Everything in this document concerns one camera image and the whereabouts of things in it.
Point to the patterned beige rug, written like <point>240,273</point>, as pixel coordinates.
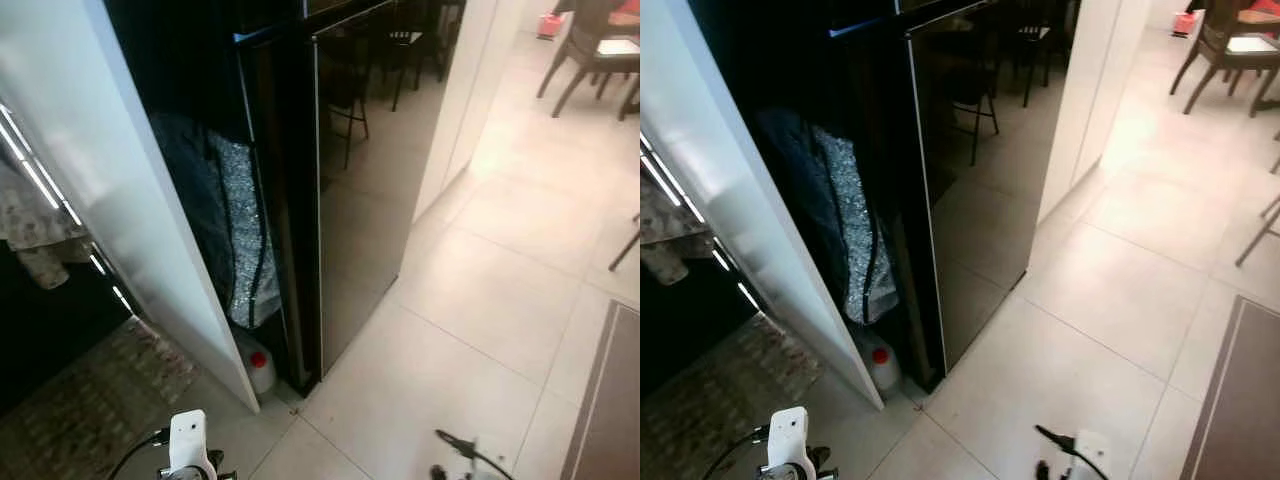
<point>90,410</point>
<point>720,410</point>

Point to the silvery bubble wrap sheet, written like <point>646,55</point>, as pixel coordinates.
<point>850,230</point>
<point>240,230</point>

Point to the fridge lower door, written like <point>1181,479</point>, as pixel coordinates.
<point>380,200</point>
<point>980,190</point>

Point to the white jug red cap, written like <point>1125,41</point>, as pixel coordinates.
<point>882,370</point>
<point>260,372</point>

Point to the small pink box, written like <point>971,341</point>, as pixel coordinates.
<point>549,26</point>
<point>1186,24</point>

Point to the patterned beige cloth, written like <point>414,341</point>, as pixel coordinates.
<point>35,230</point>

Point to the black glass fridge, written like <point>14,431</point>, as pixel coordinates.
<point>290,200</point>
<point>900,200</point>

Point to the brown floor mat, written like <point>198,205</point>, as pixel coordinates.
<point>1240,400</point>
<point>610,400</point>

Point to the brown wooden dining chair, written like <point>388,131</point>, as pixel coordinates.
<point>595,50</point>
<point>1225,45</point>

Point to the brown chair leg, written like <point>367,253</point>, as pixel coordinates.
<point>625,245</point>
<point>1258,232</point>

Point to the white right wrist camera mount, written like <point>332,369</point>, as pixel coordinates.
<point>1090,450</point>
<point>480,455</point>

